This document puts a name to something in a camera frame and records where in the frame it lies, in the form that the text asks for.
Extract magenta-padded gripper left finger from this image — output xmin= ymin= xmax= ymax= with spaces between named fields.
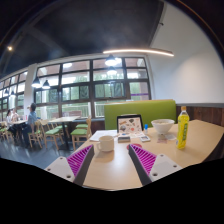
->
xmin=44 ymin=144 xmax=96 ymax=187

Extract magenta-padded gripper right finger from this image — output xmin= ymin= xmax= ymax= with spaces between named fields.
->
xmin=127 ymin=143 xmax=184 ymax=187

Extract yellow drink bottle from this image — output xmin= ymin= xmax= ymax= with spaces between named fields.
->
xmin=175 ymin=105 xmax=191 ymax=150

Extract pink paper packet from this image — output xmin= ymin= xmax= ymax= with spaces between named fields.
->
xmin=156 ymin=134 xmax=168 ymax=145

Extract small white device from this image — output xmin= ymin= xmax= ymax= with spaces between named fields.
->
xmin=139 ymin=134 xmax=152 ymax=143

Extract white napkin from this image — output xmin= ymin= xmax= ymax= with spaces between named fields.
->
xmin=164 ymin=133 xmax=178 ymax=141

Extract wooden chairs with green seats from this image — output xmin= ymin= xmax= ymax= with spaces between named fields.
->
xmin=0 ymin=116 xmax=93 ymax=151

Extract white bowl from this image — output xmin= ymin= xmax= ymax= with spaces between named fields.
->
xmin=150 ymin=118 xmax=176 ymax=135

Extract sticker-printed paper sheet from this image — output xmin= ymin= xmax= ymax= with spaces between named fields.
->
xmin=128 ymin=131 xmax=146 ymax=139

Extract small dark box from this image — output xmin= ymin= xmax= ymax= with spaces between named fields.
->
xmin=117 ymin=135 xmax=131 ymax=144

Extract wooden dining table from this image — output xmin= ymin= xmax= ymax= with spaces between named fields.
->
xmin=49 ymin=115 xmax=81 ymax=151

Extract sticker-covered black tablet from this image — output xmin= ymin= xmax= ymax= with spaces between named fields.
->
xmin=116 ymin=114 xmax=145 ymax=135

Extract white printed paper sheet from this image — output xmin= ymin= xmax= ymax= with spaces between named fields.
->
xmin=89 ymin=129 xmax=118 ymax=142

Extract white ribbed mug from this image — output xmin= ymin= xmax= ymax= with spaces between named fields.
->
xmin=93 ymin=134 xmax=115 ymax=153

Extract person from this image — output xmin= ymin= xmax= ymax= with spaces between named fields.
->
xmin=9 ymin=107 xmax=20 ymax=125
xmin=21 ymin=102 xmax=39 ymax=148

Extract green upholstered bench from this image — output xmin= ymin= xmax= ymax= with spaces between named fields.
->
xmin=103 ymin=99 xmax=178 ymax=131

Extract long curved ceiling light strip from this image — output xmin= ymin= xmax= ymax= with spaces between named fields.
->
xmin=102 ymin=47 xmax=175 ymax=58

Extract black-framed window wall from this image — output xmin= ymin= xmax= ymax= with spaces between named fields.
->
xmin=0 ymin=56 xmax=152 ymax=121

